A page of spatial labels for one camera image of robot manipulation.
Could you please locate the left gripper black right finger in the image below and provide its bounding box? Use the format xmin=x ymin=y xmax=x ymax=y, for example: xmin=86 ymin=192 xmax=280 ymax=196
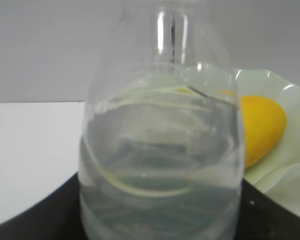
xmin=235 ymin=179 xmax=300 ymax=240

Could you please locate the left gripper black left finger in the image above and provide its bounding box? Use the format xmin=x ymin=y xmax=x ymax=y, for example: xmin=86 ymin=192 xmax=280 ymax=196
xmin=0 ymin=174 xmax=87 ymax=240

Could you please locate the yellow mango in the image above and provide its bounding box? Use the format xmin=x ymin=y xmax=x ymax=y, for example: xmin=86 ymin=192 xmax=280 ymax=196
xmin=239 ymin=95 xmax=288 ymax=168

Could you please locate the clear water bottle green label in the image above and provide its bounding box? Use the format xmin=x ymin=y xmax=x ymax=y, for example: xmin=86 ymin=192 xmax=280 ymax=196
xmin=78 ymin=0 xmax=244 ymax=240

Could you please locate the pale green wavy glass plate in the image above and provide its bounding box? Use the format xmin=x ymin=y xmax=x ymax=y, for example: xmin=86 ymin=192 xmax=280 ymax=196
xmin=184 ymin=63 xmax=300 ymax=225

